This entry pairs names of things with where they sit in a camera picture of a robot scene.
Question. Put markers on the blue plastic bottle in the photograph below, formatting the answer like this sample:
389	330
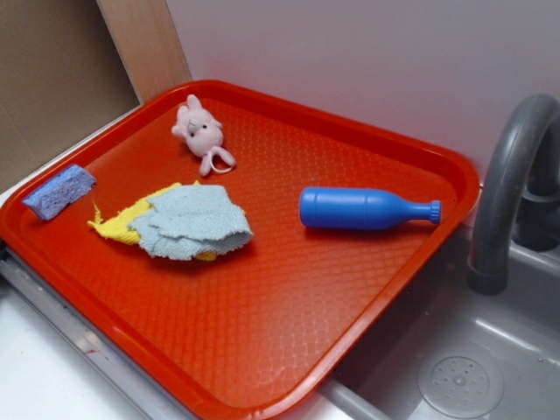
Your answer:
362	209

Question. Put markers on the red plastic tray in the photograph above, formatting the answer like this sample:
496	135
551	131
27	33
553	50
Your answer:
251	334

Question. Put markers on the light blue cloth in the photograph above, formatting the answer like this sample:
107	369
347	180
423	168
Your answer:
191	220

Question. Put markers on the pink plush toy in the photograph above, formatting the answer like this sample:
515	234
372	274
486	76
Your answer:
203	136

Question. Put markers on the yellow cloth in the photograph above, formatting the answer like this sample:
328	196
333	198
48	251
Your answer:
118	228

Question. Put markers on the grey toy sink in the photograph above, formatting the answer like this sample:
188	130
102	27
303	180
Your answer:
443	351

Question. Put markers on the blue purple sponge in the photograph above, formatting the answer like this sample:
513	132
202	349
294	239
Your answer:
49	199

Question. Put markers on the wooden board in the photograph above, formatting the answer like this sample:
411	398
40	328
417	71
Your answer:
148	44

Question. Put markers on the grey toy faucet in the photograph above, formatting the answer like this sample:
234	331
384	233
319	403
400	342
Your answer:
519	202

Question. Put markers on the brown cardboard panel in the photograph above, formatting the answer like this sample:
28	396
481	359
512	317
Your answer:
62	79

